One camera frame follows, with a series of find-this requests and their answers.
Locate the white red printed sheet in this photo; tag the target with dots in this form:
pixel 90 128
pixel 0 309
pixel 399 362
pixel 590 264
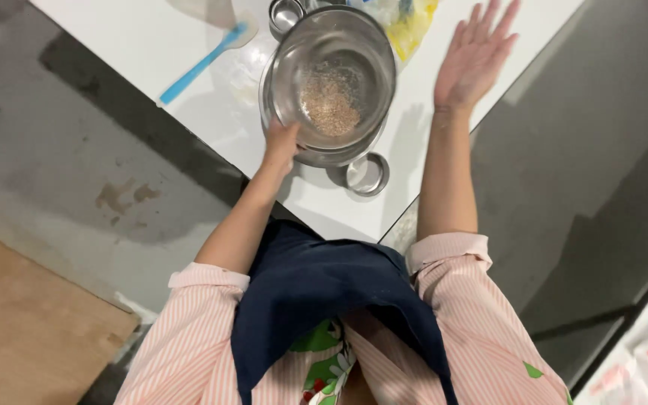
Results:
pixel 639 354

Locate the small steel measuring cup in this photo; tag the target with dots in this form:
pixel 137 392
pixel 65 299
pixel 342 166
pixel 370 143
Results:
pixel 366 173

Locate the pink striped shirt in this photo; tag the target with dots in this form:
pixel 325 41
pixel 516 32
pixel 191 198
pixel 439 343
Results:
pixel 470 337

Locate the person's left fingers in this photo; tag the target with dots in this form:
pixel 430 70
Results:
pixel 286 135

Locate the person's right hand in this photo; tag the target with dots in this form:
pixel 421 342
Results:
pixel 470 64

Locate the brown wooden board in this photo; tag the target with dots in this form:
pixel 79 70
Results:
pixel 37 320

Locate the navy blue apron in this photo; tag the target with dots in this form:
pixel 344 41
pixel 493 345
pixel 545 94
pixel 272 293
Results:
pixel 324 298

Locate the yellow plastic bag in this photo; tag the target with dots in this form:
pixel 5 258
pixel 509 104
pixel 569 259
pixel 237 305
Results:
pixel 408 25

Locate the person's left hand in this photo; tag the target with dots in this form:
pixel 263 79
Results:
pixel 280 147

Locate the large steel mixing bowl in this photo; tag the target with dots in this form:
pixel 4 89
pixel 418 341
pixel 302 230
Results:
pixel 313 154

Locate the round metal sieve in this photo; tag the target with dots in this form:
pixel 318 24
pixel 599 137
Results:
pixel 332 79

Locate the brown bran residue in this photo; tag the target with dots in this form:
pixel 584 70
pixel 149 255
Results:
pixel 329 104

